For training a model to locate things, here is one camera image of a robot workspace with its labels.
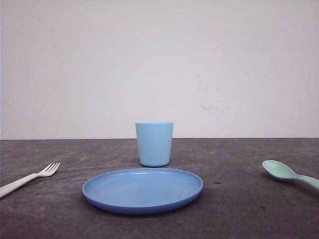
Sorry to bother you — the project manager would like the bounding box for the grey table cloth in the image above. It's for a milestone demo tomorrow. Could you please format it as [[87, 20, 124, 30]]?
[[0, 137, 319, 239]]

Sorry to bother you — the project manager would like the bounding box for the mint green plastic spoon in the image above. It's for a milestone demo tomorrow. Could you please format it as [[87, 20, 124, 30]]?
[[262, 160, 319, 190]]

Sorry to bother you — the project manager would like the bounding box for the light blue plastic cup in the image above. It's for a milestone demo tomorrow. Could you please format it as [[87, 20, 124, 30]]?
[[136, 121, 173, 167]]

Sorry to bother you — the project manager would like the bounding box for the blue plastic plate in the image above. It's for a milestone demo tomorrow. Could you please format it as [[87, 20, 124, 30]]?
[[82, 168, 204, 215]]

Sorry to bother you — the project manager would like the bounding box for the white plastic fork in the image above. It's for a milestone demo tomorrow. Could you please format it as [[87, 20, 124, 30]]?
[[0, 162, 61, 198]]

